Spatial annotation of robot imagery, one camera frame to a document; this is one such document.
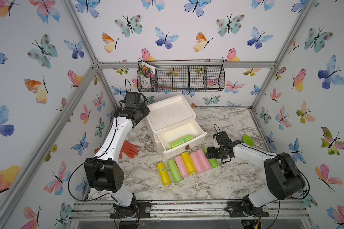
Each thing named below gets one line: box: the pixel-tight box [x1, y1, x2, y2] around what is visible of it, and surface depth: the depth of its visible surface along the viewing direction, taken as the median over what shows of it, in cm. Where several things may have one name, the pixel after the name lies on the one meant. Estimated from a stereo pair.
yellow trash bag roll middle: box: [181, 151, 197, 176], surface depth 88 cm
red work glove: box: [118, 139, 140, 160], surface depth 96 cm
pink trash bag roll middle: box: [189, 151, 206, 174], surface depth 88 cm
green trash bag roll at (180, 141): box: [169, 134, 194, 149], surface depth 80 cm
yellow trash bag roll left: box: [156, 162, 172, 187], surface depth 85 cm
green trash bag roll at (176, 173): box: [167, 159, 183, 183], surface depth 86 cm
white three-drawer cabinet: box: [145, 94, 207, 155], surface depth 84 cm
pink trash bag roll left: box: [174, 155, 190, 179], surface depth 88 cm
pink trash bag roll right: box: [195, 148, 213, 171], surface depth 90 cm
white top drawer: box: [155, 121, 207, 159], surface depth 83 cm
